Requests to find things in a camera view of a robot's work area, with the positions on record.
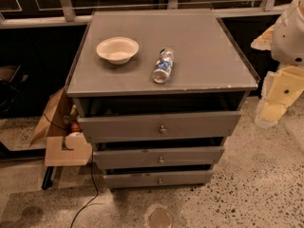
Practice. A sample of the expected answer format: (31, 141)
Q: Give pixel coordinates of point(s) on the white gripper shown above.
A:
(289, 38)

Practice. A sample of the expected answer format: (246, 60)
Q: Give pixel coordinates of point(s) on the grey bottom drawer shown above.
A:
(157, 179)

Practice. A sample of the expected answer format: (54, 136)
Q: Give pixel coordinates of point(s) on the grey drawer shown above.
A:
(159, 126)
(157, 179)
(122, 159)

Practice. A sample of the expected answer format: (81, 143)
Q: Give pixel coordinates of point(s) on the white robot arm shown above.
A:
(285, 40)

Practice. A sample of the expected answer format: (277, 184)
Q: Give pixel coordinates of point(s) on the grey drawer cabinet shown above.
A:
(210, 74)

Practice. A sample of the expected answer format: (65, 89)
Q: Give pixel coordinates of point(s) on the grey top drawer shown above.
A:
(159, 126)

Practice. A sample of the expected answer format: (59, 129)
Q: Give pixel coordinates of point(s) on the grey middle drawer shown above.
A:
(122, 159)

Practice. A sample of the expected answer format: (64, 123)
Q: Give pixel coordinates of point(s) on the open cardboard box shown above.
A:
(63, 148)

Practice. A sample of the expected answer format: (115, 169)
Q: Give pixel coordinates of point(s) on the clear plastic water bottle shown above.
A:
(163, 66)

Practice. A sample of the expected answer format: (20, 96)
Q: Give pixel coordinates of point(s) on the white paper bowl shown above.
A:
(117, 50)

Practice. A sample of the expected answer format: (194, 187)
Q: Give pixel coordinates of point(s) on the black cylindrical leg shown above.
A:
(47, 182)

